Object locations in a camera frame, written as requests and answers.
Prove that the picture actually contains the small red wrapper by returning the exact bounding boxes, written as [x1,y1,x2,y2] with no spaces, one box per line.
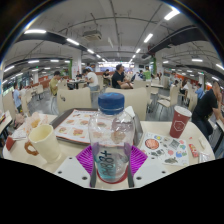
[188,143,200,158]

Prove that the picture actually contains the person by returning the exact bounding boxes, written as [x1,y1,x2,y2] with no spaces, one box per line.
[110,63,134,90]
[12,83,24,113]
[82,68,100,92]
[49,70,63,97]
[192,80,224,134]

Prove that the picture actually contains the white crumpled napkin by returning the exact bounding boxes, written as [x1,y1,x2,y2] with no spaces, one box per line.
[123,105,137,118]

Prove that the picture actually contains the white printed paper card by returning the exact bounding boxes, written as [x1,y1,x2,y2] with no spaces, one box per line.
[9,128,29,141]

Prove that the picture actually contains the ceiling lights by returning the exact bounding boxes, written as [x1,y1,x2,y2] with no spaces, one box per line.
[3,8,224,84]

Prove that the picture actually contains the beige chair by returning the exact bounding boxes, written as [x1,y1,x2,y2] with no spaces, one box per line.
[156,85,179,109]
[104,87,149,122]
[56,87,93,114]

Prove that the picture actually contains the colourful printed leaflet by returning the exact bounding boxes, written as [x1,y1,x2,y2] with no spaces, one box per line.
[139,131,190,167]

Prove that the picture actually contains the dark tray with paper menu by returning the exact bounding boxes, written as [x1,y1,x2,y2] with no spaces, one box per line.
[49,107,144,147]

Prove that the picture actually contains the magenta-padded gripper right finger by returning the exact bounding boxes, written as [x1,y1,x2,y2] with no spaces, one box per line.
[125,143,172,189]

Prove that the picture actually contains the ceiling air conditioner unit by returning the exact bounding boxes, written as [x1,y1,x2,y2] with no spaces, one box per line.
[82,30,103,42]

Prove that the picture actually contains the red paper cup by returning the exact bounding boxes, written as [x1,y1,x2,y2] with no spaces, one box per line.
[169,105,193,139]

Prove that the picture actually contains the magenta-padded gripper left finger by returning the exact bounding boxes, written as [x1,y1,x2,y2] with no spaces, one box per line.
[54,143,98,189]

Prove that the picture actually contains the clear blue-capped water bottle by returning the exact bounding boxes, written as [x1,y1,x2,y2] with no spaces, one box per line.
[88,92,136,184]

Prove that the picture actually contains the red box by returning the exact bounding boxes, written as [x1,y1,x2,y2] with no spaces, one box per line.
[4,135,17,152]

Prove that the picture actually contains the cream mug with brown handle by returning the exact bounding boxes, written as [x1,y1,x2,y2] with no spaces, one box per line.
[23,123,63,164]

